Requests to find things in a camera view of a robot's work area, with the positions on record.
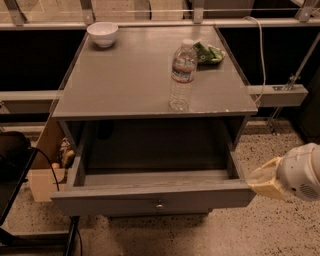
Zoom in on grey top drawer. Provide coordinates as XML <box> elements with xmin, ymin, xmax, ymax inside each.
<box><xmin>52</xmin><ymin>119</ymin><xmax>254</xmax><ymax>217</ymax></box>

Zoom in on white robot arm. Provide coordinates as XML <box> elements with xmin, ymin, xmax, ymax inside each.
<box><xmin>246</xmin><ymin>143</ymin><xmax>320</xmax><ymax>201</ymax></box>

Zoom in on grey wooden drawer cabinet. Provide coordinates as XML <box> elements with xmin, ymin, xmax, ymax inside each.
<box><xmin>51</xmin><ymin>25</ymin><xmax>259</xmax><ymax>154</ymax></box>

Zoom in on green chip bag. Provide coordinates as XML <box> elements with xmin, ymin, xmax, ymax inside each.
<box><xmin>193</xmin><ymin>42</ymin><xmax>225</xmax><ymax>65</ymax></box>

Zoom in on clear plastic water bottle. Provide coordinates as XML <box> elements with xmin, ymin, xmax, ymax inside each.
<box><xmin>169</xmin><ymin>39</ymin><xmax>198</xmax><ymax>112</ymax></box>

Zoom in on toy items in box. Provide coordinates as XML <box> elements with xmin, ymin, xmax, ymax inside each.
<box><xmin>51</xmin><ymin>138</ymin><xmax>75</xmax><ymax>169</ymax></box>

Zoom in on white ceramic bowl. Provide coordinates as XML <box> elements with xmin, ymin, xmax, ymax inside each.
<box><xmin>87</xmin><ymin>22</ymin><xmax>118</xmax><ymax>47</ymax></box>

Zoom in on cardboard box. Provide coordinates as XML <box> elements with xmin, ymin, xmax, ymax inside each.
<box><xmin>27</xmin><ymin>118</ymin><xmax>67</xmax><ymax>202</ymax></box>

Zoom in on black chair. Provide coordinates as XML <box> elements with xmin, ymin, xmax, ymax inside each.
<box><xmin>0</xmin><ymin>131</ymin><xmax>79</xmax><ymax>256</ymax></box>

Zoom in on white cable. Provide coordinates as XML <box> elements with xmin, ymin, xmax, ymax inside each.
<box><xmin>243</xmin><ymin>15</ymin><xmax>267</xmax><ymax>104</ymax></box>

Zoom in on black cable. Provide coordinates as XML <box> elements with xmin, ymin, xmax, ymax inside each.
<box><xmin>29</xmin><ymin>146</ymin><xmax>83</xmax><ymax>256</ymax></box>

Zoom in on metal railing frame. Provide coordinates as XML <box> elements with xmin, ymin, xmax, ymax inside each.
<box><xmin>0</xmin><ymin>0</ymin><xmax>320</xmax><ymax>114</ymax></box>

